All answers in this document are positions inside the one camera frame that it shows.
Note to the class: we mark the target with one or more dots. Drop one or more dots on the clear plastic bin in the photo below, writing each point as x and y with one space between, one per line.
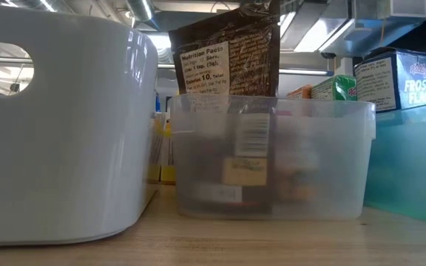
327 166

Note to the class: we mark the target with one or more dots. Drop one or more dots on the round silver air duct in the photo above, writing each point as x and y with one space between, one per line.
141 9

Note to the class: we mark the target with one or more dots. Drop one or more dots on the green Kellogg's cereal box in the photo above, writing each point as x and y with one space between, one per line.
337 88

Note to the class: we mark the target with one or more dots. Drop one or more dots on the blue-capped dye bottle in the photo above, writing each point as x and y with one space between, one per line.
155 147

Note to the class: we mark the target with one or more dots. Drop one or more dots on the brown packet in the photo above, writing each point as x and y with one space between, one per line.
250 55

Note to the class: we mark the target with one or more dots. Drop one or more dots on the orange cereal box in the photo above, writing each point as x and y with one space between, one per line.
301 92

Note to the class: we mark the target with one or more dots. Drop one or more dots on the linear ceiling light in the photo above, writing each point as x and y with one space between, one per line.
301 72

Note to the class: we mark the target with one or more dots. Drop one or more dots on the rectangular silver air duct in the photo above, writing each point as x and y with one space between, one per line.
346 29

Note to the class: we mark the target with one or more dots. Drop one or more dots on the yellow-capped dye bottle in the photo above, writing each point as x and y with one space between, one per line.
168 155

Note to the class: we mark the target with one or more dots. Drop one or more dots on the teal plastic bin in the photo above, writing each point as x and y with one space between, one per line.
412 166

